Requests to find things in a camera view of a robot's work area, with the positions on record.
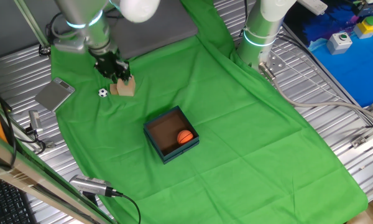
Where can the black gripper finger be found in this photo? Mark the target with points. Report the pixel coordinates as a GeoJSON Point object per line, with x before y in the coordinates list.
{"type": "Point", "coordinates": [112, 79]}
{"type": "Point", "coordinates": [124, 71]}

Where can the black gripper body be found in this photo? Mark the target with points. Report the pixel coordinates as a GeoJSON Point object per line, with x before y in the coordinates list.
{"type": "Point", "coordinates": [108, 63]}

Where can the small wooden cube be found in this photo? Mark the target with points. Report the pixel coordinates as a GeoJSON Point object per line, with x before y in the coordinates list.
{"type": "Point", "coordinates": [113, 89]}

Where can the small soccer ball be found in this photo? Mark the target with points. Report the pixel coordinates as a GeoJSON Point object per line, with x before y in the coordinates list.
{"type": "Point", "coordinates": [103, 92]}

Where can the large wooden block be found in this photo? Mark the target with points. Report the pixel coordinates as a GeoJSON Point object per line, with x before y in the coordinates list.
{"type": "Point", "coordinates": [127, 88]}

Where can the small orange basketball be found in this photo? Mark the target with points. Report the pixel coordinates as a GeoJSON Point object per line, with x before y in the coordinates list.
{"type": "Point", "coordinates": [185, 137]}

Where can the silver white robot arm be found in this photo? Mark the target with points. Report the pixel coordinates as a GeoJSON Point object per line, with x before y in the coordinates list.
{"type": "Point", "coordinates": [90, 21]}

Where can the dark green gift box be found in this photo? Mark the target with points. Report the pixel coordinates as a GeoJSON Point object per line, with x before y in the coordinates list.
{"type": "Point", "coordinates": [164, 149]}

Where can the grey box green button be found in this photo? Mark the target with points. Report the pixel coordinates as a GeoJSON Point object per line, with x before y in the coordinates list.
{"type": "Point", "coordinates": [338, 43]}

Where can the yellow box green button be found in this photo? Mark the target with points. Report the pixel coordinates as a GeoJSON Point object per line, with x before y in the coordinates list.
{"type": "Point", "coordinates": [365, 27]}

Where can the silver digital scale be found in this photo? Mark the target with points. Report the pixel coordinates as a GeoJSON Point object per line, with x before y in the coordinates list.
{"type": "Point", "coordinates": [54, 94]}

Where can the green cloth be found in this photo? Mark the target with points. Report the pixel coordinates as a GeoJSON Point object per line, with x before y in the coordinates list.
{"type": "Point", "coordinates": [236, 140]}

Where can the black keyboard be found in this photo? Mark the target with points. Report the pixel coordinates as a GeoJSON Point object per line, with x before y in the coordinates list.
{"type": "Point", "coordinates": [6, 202]}

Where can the white power strip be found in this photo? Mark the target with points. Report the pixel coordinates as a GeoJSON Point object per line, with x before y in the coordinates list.
{"type": "Point", "coordinates": [314, 6]}

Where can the blue printed mat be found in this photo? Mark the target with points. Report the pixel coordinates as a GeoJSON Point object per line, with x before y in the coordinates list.
{"type": "Point", "coordinates": [354, 65]}

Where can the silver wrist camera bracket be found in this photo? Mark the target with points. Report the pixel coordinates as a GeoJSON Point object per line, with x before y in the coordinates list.
{"type": "Point", "coordinates": [70, 45]}

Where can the aluminium frame pole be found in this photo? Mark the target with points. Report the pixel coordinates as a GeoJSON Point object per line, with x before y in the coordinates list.
{"type": "Point", "coordinates": [32, 25]}

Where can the ribbed silver camera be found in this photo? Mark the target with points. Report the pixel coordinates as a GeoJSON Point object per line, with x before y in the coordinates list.
{"type": "Point", "coordinates": [90, 185]}

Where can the wooden table frame bar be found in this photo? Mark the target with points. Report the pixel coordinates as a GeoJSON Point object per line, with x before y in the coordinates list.
{"type": "Point", "coordinates": [34, 183]}

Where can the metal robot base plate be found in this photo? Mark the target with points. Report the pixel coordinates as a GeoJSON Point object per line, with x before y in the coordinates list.
{"type": "Point", "coordinates": [275, 63]}

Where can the aluminium profile bracket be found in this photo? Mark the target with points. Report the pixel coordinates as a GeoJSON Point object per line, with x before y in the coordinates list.
{"type": "Point", "coordinates": [368, 135]}

